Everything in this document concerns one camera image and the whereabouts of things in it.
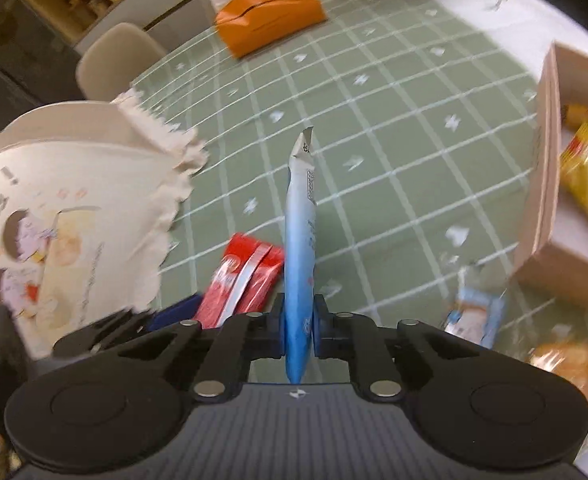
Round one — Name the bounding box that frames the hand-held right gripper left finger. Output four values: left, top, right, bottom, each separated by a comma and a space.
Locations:
116, 294, 285, 402

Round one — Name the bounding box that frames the red snack packet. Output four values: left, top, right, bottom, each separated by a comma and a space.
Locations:
195, 232, 285, 328

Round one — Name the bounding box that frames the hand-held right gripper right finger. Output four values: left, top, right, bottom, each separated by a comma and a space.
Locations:
314, 294, 480, 402

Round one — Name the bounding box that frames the bread snack packet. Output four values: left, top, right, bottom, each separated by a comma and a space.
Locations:
528, 340, 588, 411

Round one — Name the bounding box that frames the beige dining chair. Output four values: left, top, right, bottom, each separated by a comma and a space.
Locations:
75, 22, 169, 103

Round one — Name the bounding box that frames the white cartoon print paper bag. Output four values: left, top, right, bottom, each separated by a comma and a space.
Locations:
0, 87, 209, 361

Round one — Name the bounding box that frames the green checked tablecloth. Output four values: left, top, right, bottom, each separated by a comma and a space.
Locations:
128, 0, 588, 461

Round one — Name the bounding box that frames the dark glass cabinet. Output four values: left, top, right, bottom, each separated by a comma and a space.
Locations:
0, 0, 82, 133

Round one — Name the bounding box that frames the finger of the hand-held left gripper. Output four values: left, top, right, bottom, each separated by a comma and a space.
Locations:
52, 294, 205, 358

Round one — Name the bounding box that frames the orange tissue pack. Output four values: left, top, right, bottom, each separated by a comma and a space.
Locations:
199, 0, 327, 58

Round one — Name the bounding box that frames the pale cardboard box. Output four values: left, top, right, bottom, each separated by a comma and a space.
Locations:
511, 42, 588, 306

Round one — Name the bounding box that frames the blue white snack packet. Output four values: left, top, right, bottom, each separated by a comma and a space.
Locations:
444, 267, 506, 348

